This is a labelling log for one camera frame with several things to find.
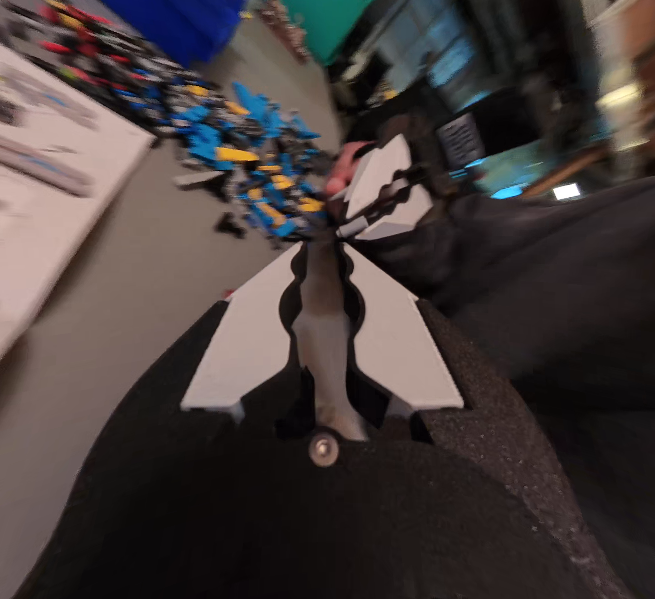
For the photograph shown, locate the pile of small pins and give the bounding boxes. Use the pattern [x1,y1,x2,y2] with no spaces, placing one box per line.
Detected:
[0,0,192,121]

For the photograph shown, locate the building instruction booklet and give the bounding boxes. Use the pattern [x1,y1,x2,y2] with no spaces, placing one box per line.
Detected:
[0,45,158,356]

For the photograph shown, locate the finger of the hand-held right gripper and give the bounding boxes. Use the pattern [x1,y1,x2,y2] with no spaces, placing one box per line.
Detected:
[354,184,434,242]
[342,134,414,219]

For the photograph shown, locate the cluster of black bushings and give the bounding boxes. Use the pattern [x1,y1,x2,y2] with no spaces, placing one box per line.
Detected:
[214,211,247,240]

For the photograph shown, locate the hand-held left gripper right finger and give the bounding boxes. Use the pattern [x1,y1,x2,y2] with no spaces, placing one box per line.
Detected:
[339,243,466,429]

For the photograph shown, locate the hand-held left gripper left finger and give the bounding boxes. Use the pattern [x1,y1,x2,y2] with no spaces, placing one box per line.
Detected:
[179,242,308,424]

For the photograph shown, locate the grey desk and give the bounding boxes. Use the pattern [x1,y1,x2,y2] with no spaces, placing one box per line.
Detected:
[0,0,344,599]

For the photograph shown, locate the small wooden model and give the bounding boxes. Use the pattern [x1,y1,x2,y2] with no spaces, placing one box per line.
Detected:
[255,0,314,63]

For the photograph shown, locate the person's right hand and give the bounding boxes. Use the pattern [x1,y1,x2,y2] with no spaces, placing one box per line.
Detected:
[324,140,378,199]

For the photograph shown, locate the grey tube connector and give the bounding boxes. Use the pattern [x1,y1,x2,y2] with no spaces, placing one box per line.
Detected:
[335,217,370,240]

